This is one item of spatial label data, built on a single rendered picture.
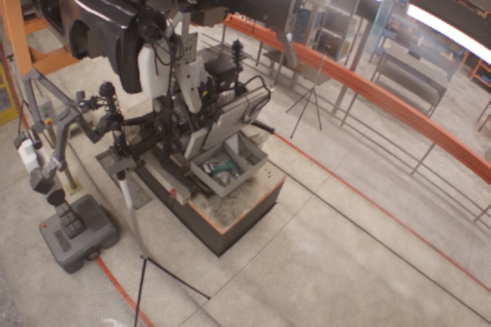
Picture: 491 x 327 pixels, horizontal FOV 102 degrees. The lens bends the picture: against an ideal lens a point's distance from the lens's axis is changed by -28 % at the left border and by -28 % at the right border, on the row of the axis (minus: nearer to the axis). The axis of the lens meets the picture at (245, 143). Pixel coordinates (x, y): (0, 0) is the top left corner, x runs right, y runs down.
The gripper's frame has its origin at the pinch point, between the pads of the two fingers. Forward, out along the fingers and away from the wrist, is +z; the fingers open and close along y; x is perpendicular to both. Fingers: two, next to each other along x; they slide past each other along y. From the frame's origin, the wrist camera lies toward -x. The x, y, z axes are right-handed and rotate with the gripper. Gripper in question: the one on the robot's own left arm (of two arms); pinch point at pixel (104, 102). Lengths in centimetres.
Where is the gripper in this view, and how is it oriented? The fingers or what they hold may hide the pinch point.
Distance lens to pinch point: 203.6
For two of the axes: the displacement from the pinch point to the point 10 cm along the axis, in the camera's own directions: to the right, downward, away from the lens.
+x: -1.4, -6.1, 7.8
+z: 9.9, -0.5, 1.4
